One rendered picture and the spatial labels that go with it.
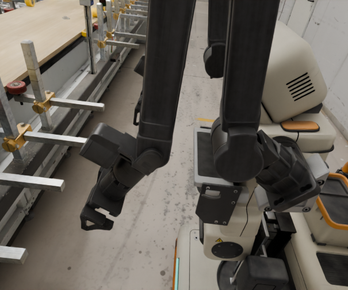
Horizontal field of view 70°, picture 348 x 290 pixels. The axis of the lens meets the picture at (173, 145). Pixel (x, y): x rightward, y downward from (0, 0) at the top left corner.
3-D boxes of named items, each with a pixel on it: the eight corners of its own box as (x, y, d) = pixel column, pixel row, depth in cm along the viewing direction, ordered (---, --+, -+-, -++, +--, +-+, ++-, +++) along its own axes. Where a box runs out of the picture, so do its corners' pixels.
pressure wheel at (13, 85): (15, 110, 121) (7, 88, 114) (11, 102, 125) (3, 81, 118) (33, 106, 125) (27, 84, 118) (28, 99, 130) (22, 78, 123)
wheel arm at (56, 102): (104, 110, 126) (104, 102, 124) (103, 113, 124) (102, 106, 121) (19, 99, 126) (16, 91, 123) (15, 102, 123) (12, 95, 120)
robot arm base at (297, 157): (323, 191, 40) (298, 146, 50) (296, 165, 37) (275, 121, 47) (275, 214, 44) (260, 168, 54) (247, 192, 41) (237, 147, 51)
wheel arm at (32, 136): (89, 145, 108) (88, 137, 106) (86, 150, 106) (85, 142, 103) (-11, 133, 108) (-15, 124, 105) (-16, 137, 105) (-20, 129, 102)
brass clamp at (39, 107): (57, 101, 129) (56, 92, 125) (45, 114, 118) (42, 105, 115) (45, 99, 129) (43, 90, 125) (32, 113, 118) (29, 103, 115)
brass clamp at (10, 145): (34, 133, 111) (31, 124, 108) (18, 153, 100) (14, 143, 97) (20, 132, 111) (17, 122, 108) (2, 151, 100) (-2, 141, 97)
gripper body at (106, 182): (86, 205, 48) (104, 185, 44) (101, 168, 56) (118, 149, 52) (115, 219, 50) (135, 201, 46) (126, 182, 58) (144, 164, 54)
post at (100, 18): (106, 66, 212) (102, 2, 182) (104, 68, 209) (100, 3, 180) (102, 65, 212) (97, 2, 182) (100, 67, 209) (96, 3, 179)
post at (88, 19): (97, 72, 188) (91, 4, 161) (95, 74, 184) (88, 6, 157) (91, 71, 188) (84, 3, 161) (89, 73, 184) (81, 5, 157)
